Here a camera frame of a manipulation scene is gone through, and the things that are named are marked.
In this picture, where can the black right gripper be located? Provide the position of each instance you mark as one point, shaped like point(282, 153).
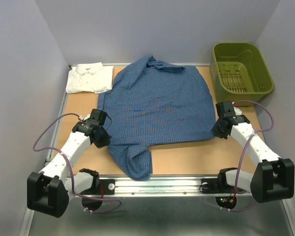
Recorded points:
point(216, 131)

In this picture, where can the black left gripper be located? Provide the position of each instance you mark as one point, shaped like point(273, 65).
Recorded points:
point(104, 141)

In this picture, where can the blue checkered long sleeve shirt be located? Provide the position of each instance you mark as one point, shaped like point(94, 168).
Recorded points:
point(153, 103)

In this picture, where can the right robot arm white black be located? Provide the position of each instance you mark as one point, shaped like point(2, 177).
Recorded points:
point(261, 171)

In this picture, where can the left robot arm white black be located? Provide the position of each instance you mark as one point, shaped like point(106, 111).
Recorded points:
point(61, 166)

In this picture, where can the green plastic basket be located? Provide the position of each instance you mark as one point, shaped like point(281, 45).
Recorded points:
point(239, 72)

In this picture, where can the folded white shirt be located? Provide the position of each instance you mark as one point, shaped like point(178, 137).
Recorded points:
point(92, 77)

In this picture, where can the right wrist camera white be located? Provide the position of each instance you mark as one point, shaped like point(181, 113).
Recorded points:
point(237, 110)

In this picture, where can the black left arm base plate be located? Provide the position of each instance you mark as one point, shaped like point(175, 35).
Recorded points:
point(105, 187)

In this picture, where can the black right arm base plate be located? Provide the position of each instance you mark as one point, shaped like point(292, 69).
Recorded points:
point(215, 186)

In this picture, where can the aluminium mounting rail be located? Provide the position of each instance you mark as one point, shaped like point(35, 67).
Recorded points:
point(159, 185)

